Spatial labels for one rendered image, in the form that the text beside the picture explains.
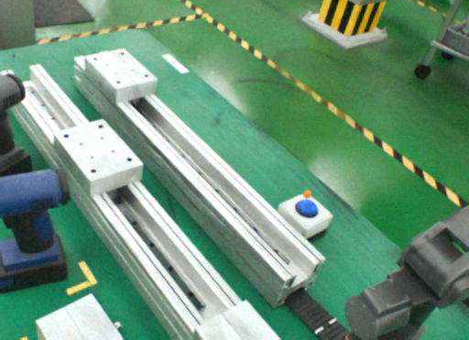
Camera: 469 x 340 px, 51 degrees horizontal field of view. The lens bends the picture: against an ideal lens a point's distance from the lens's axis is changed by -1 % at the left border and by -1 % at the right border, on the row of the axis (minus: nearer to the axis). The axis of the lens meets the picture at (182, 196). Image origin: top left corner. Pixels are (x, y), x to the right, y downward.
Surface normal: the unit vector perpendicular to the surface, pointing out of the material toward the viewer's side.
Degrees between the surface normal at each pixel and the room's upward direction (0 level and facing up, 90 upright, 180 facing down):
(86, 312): 0
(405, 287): 1
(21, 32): 90
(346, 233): 0
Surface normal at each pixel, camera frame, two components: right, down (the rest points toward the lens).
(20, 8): 0.54, 0.62
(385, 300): 0.04, -0.71
